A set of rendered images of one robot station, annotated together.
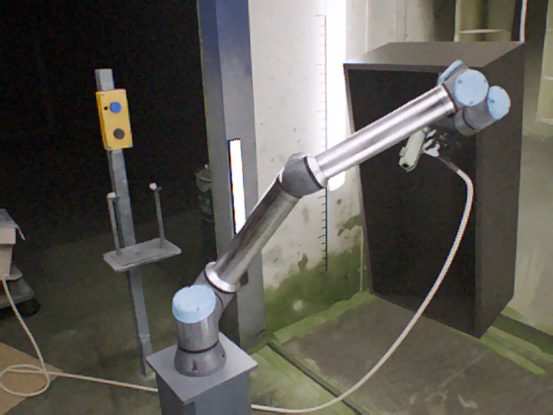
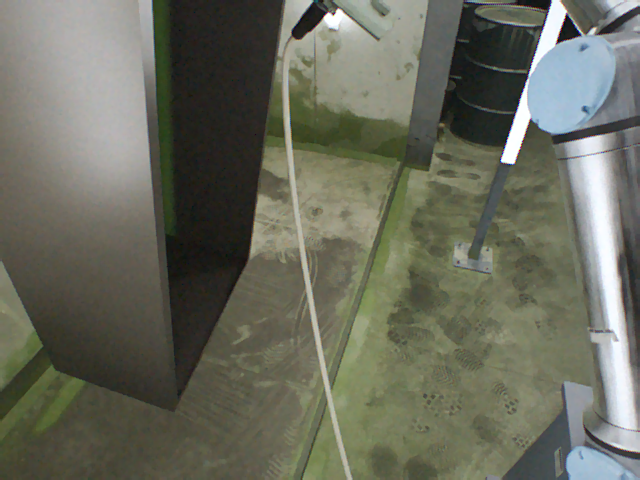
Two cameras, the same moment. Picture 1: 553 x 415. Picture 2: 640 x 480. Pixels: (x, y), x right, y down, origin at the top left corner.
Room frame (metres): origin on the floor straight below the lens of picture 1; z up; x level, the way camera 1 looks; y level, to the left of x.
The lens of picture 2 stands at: (2.24, 0.15, 1.51)
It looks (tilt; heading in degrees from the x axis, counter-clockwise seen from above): 41 degrees down; 236
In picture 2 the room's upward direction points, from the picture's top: straight up
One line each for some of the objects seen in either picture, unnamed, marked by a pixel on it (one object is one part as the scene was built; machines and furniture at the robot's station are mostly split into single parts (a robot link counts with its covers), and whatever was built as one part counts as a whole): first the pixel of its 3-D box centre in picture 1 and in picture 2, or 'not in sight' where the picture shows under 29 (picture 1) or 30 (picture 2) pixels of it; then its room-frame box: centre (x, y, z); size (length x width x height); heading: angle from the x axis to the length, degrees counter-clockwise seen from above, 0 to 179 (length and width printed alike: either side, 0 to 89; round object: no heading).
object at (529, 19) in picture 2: not in sight; (517, 17); (-0.61, -1.54, 0.86); 0.54 x 0.54 x 0.01
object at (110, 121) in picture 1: (115, 120); not in sight; (2.23, 0.72, 1.42); 0.12 x 0.06 x 0.26; 127
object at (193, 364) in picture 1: (198, 349); not in sight; (1.51, 0.30, 0.69); 0.19 x 0.19 x 0.10
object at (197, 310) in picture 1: (196, 315); not in sight; (1.52, 0.30, 0.83); 0.17 x 0.15 x 0.18; 169
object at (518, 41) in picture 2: not in sight; (500, 78); (-0.61, -1.54, 0.44); 0.59 x 0.58 x 0.89; 51
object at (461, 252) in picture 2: not in sight; (472, 257); (0.65, -0.65, 0.01); 0.20 x 0.20 x 0.01; 37
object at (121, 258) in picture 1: (137, 221); not in sight; (2.15, 0.65, 0.95); 0.26 x 0.15 x 0.32; 127
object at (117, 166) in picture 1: (127, 238); not in sight; (2.28, 0.75, 0.82); 0.06 x 0.06 x 1.64; 37
